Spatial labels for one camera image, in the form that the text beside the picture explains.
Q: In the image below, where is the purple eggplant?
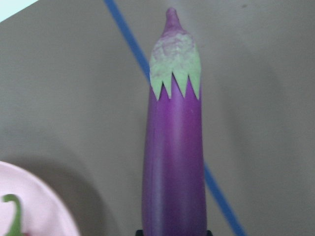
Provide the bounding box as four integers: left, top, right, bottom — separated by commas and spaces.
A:
142, 8, 208, 236

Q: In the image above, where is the red chili pepper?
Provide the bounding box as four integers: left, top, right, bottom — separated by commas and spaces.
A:
2, 194, 30, 236

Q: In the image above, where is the pink plate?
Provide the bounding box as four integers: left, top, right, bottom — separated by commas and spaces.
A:
0, 162, 80, 236

